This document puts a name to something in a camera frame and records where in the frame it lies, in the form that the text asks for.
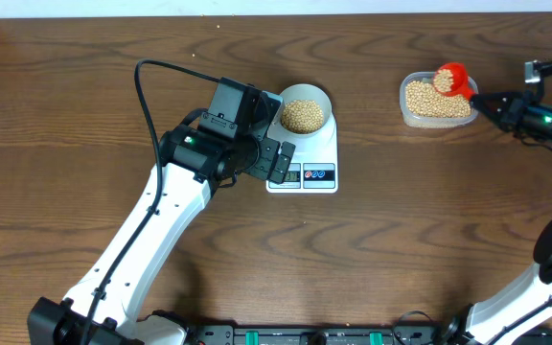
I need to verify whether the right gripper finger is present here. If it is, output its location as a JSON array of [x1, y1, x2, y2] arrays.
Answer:
[[471, 98, 509, 129], [471, 92, 514, 102]]

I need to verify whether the red plastic measuring scoop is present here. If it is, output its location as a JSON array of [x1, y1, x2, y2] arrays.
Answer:
[[432, 62, 476, 101]]

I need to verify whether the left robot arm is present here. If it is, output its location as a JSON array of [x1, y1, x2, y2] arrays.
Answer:
[[27, 78, 294, 344]]

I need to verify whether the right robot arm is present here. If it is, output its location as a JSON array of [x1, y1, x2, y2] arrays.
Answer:
[[439, 91, 552, 344]]

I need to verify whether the white digital kitchen scale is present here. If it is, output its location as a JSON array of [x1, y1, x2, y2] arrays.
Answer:
[[265, 107, 338, 194]]

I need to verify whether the grey round bowl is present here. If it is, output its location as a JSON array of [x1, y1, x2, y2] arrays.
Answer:
[[276, 83, 335, 138]]

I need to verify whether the clear plastic container of beans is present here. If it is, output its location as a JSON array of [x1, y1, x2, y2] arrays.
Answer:
[[400, 72, 478, 128]]

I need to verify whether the left black cable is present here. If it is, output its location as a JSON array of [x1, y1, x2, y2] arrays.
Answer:
[[79, 57, 222, 345]]

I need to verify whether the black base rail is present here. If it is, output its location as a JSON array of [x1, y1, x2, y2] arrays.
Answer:
[[184, 323, 552, 345]]

